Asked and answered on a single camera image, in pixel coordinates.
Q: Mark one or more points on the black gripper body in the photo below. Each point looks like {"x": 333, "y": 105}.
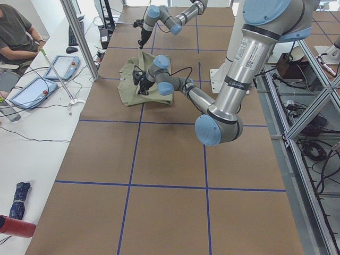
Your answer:
{"x": 145, "y": 84}
{"x": 145, "y": 33}

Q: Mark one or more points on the sage green long-sleeve shirt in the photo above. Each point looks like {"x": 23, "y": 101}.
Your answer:
{"x": 134, "y": 88}

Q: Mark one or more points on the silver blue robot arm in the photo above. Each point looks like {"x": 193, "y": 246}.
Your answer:
{"x": 174, "y": 24}
{"x": 265, "y": 23}

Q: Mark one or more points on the white grabber stick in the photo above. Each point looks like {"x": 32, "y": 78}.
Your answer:
{"x": 73, "y": 101}

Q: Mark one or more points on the black computer mouse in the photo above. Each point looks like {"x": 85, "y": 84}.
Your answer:
{"x": 70, "y": 50}

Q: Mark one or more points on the upper teach pendant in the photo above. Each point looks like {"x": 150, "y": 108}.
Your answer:
{"x": 65, "y": 66}

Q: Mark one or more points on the teach pendant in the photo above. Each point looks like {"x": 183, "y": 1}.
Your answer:
{"x": 65, "y": 66}
{"x": 33, "y": 94}

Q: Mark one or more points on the lower teach pendant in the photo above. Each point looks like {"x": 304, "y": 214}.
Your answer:
{"x": 33, "y": 94}

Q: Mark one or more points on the seated person in grey shirt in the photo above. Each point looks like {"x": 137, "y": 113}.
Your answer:
{"x": 20, "y": 41}

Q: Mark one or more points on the dark blue folded umbrella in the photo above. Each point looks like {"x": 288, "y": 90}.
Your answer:
{"x": 17, "y": 209}

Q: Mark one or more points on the red bottle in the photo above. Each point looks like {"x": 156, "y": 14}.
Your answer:
{"x": 16, "y": 227}

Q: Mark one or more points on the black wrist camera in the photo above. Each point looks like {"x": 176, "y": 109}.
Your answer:
{"x": 138, "y": 77}
{"x": 138, "y": 23}

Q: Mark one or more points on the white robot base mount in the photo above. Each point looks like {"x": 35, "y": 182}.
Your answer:
{"x": 217, "y": 76}

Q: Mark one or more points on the aluminium frame post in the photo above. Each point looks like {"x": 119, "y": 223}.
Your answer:
{"x": 73, "y": 22}

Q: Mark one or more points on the aluminium frame rack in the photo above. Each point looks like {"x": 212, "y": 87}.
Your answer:
{"x": 299, "y": 87}

